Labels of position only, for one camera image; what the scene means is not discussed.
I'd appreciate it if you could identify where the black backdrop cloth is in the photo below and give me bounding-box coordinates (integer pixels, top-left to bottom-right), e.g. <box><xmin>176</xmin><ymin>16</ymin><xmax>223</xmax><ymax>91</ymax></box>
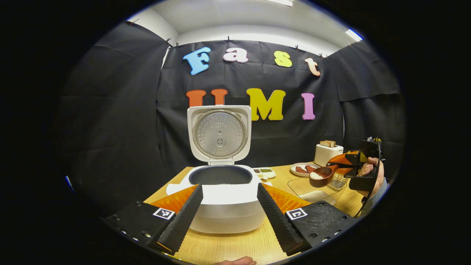
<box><xmin>59</xmin><ymin>20</ymin><xmax>405</xmax><ymax>218</ymax></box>

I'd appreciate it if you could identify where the clear box of white rice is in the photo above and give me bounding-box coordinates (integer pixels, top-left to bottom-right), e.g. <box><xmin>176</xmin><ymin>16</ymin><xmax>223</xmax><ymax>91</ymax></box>
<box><xmin>287</xmin><ymin>177</ymin><xmax>348</xmax><ymax>205</ymax></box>

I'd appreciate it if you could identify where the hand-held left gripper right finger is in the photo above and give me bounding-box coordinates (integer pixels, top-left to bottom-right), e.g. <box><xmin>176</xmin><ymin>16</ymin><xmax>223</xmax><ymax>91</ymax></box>
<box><xmin>256</xmin><ymin>183</ymin><xmax>359</xmax><ymax>257</ymax></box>

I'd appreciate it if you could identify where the white rice cooker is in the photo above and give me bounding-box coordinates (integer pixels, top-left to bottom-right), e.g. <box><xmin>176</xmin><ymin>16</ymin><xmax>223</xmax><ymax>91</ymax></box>
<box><xmin>166</xmin><ymin>105</ymin><xmax>267</xmax><ymax>234</ymax></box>

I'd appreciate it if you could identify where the white divided grain dish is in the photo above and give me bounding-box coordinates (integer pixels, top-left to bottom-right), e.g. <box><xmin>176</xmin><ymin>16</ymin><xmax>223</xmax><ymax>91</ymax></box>
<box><xmin>252</xmin><ymin>167</ymin><xmax>277</xmax><ymax>181</ymax></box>

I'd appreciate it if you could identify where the white toaster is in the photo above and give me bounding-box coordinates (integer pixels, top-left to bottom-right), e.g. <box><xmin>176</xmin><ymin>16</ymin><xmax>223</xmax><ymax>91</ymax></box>
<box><xmin>314</xmin><ymin>144</ymin><xmax>344</xmax><ymax>167</ymax></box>

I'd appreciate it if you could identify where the wire chopstick holder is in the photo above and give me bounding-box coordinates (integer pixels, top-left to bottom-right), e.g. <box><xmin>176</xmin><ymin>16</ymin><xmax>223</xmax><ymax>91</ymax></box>
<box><xmin>327</xmin><ymin>173</ymin><xmax>348</xmax><ymax>191</ymax></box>

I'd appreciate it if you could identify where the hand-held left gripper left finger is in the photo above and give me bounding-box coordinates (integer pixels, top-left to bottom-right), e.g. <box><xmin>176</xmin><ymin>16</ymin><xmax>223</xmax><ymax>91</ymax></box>
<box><xmin>104</xmin><ymin>184</ymin><xmax>204</xmax><ymax>256</ymax></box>

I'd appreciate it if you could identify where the brown wooden spoon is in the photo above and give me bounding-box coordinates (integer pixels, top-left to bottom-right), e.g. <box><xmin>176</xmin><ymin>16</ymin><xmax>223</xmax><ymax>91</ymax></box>
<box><xmin>309</xmin><ymin>164</ymin><xmax>341</xmax><ymax>188</ymax></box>

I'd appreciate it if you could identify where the white round plate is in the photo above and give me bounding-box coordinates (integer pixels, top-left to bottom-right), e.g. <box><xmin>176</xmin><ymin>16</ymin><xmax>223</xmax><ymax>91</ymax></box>
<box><xmin>290</xmin><ymin>162</ymin><xmax>321</xmax><ymax>177</ymax></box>

